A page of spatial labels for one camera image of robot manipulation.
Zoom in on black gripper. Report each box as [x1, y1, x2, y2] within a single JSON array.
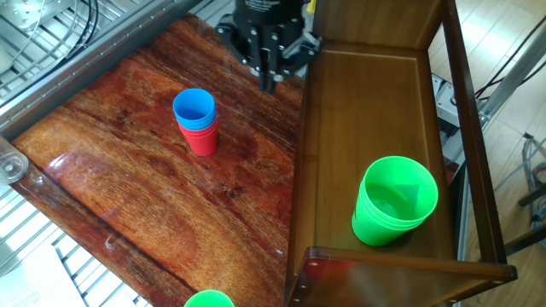
[[214, 0, 324, 96]]

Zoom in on blue plastic cup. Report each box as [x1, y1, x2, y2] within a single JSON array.
[[171, 88, 218, 131]]

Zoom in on red plastic cup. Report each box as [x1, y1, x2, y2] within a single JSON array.
[[177, 118, 219, 158]]

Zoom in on green plastic cup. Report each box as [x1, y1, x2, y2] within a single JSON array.
[[351, 155, 439, 247]]

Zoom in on dark wooden shelf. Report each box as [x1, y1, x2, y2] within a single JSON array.
[[283, 0, 519, 307]]

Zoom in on wood grain table mat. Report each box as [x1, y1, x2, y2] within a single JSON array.
[[11, 13, 305, 307]]

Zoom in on aluminium table leg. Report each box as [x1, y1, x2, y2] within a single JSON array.
[[479, 33, 546, 125]]

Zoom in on aluminium plate with cylinder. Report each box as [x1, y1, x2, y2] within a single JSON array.
[[0, 0, 76, 33]]

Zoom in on green cup at bottom edge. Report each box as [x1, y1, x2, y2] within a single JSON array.
[[183, 289, 235, 307]]

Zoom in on white paper sheet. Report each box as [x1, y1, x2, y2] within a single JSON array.
[[0, 242, 89, 307]]

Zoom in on black cables on table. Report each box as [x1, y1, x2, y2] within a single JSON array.
[[63, 0, 100, 61]]

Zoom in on grey switch box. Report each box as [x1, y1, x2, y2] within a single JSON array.
[[431, 72, 462, 129]]

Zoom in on aluminium frame rail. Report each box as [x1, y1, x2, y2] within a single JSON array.
[[0, 0, 201, 142]]

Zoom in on thin black floor cable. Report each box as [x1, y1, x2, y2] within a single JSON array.
[[473, 14, 546, 101]]

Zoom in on grey floor cable bundle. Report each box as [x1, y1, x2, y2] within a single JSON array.
[[522, 131, 546, 225]]

